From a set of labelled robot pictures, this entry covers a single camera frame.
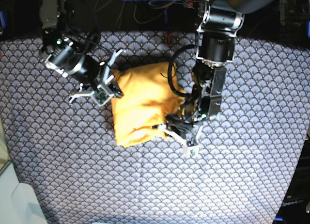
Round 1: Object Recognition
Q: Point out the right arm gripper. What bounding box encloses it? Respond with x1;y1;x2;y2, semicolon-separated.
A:
41;37;124;106

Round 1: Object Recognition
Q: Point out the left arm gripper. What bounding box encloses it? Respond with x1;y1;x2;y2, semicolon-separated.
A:
152;64;227;158

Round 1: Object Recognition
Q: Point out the yellow T-shirt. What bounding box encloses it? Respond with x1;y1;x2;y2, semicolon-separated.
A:
111;62;184;147

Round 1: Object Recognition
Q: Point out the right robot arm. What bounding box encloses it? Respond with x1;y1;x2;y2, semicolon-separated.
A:
39;0;124;107

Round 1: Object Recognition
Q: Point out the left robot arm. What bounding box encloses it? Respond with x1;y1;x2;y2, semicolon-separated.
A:
155;0;274;157

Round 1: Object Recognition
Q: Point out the blue fan-pattern tablecloth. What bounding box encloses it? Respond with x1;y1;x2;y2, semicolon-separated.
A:
0;38;310;224

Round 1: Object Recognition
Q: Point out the red black table clamp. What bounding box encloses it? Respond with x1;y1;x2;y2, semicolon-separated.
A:
164;32;173;47

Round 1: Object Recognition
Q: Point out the black OpenArm case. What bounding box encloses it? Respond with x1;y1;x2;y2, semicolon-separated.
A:
273;135;310;224

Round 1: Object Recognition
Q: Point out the black cable bundle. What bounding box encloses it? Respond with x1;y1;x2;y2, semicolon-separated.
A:
167;44;197;98

